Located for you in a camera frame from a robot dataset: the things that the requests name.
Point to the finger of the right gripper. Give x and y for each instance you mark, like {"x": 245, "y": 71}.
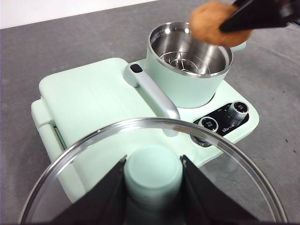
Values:
{"x": 257, "y": 18}
{"x": 242, "y": 2}

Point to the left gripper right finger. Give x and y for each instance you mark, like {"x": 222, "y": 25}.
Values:
{"x": 206, "y": 206}

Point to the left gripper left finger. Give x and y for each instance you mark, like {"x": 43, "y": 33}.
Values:
{"x": 103, "y": 201}

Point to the brown potato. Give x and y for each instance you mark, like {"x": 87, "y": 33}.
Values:
{"x": 206, "y": 25}

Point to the glass lid with green knob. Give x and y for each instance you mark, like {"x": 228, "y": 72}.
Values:
{"x": 153, "y": 168}

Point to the silver control knob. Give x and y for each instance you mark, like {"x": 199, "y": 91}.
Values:
{"x": 239, "y": 109}
{"x": 209, "y": 123}

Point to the black control panel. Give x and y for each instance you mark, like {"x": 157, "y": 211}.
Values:
{"x": 222, "y": 115}

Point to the mint green breakfast machine base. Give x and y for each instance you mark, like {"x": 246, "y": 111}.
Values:
{"x": 253, "y": 117}

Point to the mint green griddle cover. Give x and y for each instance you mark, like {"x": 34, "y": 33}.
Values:
{"x": 93, "y": 93}

